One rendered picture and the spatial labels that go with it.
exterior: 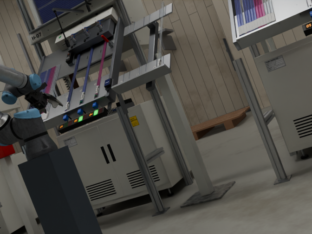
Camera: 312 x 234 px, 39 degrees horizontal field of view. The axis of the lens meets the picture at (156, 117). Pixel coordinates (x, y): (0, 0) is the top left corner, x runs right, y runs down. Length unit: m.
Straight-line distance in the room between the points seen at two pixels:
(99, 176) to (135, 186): 0.27
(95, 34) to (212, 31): 3.76
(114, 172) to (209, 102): 3.80
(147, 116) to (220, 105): 3.83
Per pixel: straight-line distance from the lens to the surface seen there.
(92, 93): 2.60
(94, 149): 2.96
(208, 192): 2.47
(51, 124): 2.73
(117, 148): 2.87
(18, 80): 2.19
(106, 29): 2.87
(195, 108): 6.60
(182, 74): 6.60
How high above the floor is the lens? 0.58
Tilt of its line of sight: 1 degrees down
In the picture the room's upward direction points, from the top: 21 degrees counter-clockwise
